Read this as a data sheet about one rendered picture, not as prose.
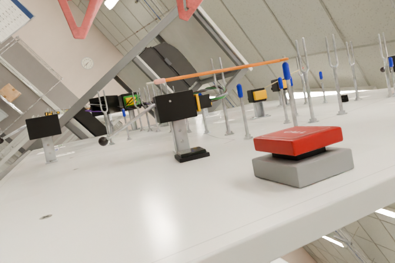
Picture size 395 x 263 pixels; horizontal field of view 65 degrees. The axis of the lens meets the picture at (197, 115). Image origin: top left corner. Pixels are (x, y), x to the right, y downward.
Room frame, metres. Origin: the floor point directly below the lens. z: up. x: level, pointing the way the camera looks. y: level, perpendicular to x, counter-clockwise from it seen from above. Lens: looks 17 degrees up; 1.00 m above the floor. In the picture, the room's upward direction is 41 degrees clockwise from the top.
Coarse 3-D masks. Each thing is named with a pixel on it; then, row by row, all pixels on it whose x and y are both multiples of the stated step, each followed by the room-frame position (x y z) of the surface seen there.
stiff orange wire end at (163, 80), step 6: (270, 60) 0.32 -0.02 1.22; (276, 60) 0.32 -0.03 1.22; (282, 60) 0.32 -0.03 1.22; (240, 66) 0.32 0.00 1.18; (246, 66) 0.32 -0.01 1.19; (252, 66) 0.32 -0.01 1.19; (204, 72) 0.32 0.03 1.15; (210, 72) 0.32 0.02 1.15; (216, 72) 0.32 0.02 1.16; (162, 78) 0.33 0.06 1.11; (168, 78) 0.32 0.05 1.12; (174, 78) 0.32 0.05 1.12; (180, 78) 0.32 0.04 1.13; (186, 78) 0.33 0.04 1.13; (156, 84) 0.33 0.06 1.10
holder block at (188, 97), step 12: (156, 96) 0.42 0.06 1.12; (168, 96) 0.42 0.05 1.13; (180, 96) 0.42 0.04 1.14; (192, 96) 0.42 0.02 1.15; (156, 108) 0.43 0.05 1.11; (168, 108) 0.43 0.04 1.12; (180, 108) 0.43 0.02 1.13; (192, 108) 0.43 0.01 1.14; (156, 120) 0.47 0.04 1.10; (168, 120) 0.43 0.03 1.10
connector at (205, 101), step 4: (200, 96) 0.43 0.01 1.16; (204, 96) 0.43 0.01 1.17; (208, 96) 0.43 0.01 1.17; (200, 100) 0.43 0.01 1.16; (204, 100) 0.43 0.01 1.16; (208, 100) 0.43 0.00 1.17; (196, 104) 0.43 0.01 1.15; (200, 104) 0.43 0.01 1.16; (204, 104) 0.43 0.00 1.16; (208, 104) 0.43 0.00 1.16; (196, 108) 0.43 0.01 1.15; (200, 108) 0.43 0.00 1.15; (204, 108) 0.43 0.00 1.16
